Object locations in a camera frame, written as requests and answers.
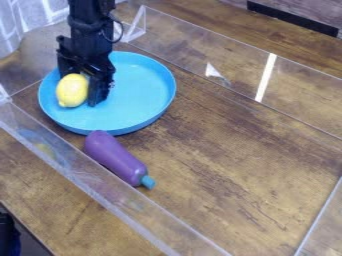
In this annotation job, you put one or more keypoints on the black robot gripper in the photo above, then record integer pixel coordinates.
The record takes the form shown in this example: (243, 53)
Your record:
(83, 53)

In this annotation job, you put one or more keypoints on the yellow toy lemon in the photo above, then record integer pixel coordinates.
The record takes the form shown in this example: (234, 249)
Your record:
(72, 90)

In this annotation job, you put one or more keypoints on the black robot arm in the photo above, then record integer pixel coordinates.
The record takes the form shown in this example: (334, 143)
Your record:
(90, 10)

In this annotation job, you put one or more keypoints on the blue round tray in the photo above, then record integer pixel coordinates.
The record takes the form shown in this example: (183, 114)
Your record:
(138, 100)

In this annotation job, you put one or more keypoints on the white patterned curtain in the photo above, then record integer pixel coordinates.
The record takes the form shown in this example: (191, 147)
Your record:
(24, 15)

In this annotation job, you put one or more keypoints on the purple toy eggplant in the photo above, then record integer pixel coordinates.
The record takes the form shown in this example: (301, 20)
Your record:
(104, 149)

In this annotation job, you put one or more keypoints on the clear acrylic enclosure wall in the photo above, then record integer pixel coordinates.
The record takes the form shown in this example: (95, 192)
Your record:
(245, 153)

